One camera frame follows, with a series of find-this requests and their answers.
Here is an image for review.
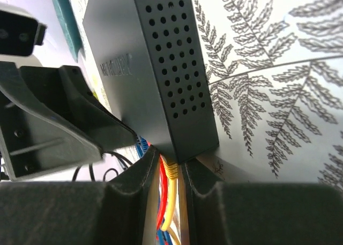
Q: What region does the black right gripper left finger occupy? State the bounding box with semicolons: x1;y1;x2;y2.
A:
1;146;160;244

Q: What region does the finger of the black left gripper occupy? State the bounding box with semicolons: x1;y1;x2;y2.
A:
1;62;102;181
20;65;137;150

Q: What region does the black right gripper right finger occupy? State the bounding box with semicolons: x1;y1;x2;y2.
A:
181;160;342;244

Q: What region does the yellow ethernet cable port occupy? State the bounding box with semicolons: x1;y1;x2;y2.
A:
159;159;182;245

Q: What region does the black network switch box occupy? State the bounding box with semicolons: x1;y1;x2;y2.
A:
83;0;219;164

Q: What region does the teal scalloped plate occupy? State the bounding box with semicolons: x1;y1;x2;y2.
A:
52;0;83;63

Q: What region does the floral patterned tablecloth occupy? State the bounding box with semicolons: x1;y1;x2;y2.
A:
72;0;342;191

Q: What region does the black thin cable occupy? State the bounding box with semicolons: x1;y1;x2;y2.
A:
71;150;135;182

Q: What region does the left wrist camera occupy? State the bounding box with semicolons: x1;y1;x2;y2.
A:
0;2;47;67

